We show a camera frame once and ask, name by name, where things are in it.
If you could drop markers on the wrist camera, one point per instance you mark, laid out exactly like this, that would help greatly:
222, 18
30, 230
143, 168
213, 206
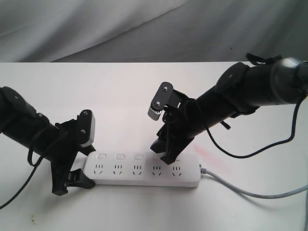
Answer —
85, 128
165, 97

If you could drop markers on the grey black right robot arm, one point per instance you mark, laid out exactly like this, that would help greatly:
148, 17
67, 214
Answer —
241, 90

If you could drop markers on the white five-outlet power strip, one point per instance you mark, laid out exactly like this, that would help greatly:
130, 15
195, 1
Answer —
142, 169

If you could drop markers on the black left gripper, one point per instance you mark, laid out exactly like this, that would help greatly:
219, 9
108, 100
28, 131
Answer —
64, 152

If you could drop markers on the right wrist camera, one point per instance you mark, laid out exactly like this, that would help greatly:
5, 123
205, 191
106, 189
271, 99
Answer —
165, 97

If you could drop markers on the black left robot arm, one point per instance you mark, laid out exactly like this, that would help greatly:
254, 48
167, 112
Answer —
22, 123

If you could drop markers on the grey backdrop cloth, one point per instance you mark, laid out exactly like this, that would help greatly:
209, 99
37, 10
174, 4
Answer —
151, 30

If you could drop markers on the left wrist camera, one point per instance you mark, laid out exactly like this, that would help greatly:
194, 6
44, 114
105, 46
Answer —
85, 128

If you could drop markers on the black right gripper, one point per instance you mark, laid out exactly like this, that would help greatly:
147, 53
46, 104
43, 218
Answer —
180, 128

